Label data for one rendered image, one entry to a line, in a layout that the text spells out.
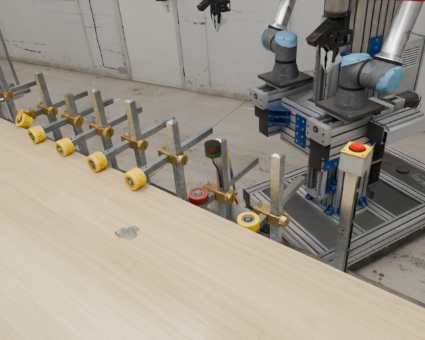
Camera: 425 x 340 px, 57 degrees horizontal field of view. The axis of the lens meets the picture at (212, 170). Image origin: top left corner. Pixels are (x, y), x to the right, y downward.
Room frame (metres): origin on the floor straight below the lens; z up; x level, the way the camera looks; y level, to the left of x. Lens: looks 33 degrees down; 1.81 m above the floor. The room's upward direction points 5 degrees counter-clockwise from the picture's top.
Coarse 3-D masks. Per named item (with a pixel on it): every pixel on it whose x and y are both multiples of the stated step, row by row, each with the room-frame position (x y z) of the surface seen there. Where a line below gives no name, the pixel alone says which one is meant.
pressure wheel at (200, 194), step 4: (196, 188) 1.28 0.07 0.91; (200, 188) 1.27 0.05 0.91; (204, 188) 1.27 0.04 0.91; (192, 192) 1.25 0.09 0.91; (196, 192) 1.24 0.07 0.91; (200, 192) 1.25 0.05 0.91; (204, 192) 1.24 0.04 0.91; (188, 196) 1.24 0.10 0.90; (192, 196) 1.22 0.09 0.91; (196, 196) 1.22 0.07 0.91; (200, 196) 1.22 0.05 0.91; (204, 196) 1.22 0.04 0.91; (208, 196) 1.24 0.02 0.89; (192, 200) 1.21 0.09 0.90; (196, 200) 1.21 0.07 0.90; (200, 200) 1.21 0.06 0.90; (204, 200) 1.21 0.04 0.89; (196, 204) 1.21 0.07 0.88; (200, 204) 1.21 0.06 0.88
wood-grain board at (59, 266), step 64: (0, 128) 2.02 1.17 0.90; (0, 192) 1.37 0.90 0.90; (64, 192) 1.33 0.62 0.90; (128, 192) 1.30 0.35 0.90; (0, 256) 0.98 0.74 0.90; (64, 256) 0.96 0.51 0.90; (128, 256) 0.93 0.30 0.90; (192, 256) 0.91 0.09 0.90; (256, 256) 0.89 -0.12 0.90; (0, 320) 0.72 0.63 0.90; (64, 320) 0.70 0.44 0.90; (128, 320) 0.69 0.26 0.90; (192, 320) 0.67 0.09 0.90; (256, 320) 0.65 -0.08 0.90; (320, 320) 0.64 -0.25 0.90; (384, 320) 0.62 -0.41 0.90
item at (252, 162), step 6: (246, 162) 1.52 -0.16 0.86; (252, 162) 1.51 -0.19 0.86; (240, 168) 1.47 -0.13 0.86; (246, 168) 1.47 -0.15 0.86; (234, 174) 1.43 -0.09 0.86; (240, 174) 1.44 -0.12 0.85; (234, 180) 1.40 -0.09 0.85; (210, 192) 1.30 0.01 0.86; (210, 198) 1.28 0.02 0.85; (204, 204) 1.24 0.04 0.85
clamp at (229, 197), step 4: (212, 184) 1.35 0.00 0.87; (216, 184) 1.35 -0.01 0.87; (208, 188) 1.32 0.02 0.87; (212, 188) 1.32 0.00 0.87; (216, 188) 1.32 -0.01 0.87; (216, 192) 1.29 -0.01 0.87; (220, 192) 1.29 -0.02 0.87; (228, 192) 1.28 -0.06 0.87; (232, 192) 1.28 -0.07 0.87; (216, 196) 1.30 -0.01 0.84; (220, 196) 1.28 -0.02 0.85; (224, 196) 1.27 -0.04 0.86; (228, 196) 1.26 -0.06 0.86; (232, 196) 1.27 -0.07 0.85; (216, 200) 1.30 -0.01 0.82; (220, 200) 1.28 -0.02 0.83; (224, 200) 1.26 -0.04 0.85; (228, 200) 1.26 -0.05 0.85; (232, 200) 1.27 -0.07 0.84
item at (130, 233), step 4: (124, 228) 1.05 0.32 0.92; (128, 228) 1.06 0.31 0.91; (132, 228) 1.06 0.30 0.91; (136, 228) 1.06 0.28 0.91; (116, 232) 1.05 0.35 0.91; (120, 232) 1.05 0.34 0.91; (124, 232) 1.05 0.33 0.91; (128, 232) 1.03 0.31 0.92; (132, 232) 1.03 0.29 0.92; (120, 236) 1.03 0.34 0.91; (124, 236) 1.03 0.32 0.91; (128, 236) 1.02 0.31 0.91; (132, 236) 1.02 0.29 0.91; (136, 236) 1.02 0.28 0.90
